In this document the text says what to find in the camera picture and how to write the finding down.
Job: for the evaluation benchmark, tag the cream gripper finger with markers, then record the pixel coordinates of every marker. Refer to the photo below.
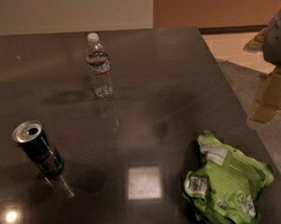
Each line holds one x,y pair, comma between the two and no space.
257,41
267,103

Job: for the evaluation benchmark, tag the clear plastic water bottle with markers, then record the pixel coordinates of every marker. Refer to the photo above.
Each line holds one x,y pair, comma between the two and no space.
98,62

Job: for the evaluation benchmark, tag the red bull can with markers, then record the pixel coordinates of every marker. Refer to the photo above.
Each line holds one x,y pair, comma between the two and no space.
31,138

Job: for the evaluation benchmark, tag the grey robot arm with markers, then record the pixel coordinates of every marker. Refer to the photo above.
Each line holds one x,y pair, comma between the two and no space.
272,41

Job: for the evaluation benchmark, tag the green rice chip bag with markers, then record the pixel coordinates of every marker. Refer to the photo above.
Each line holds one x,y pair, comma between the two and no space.
226,187

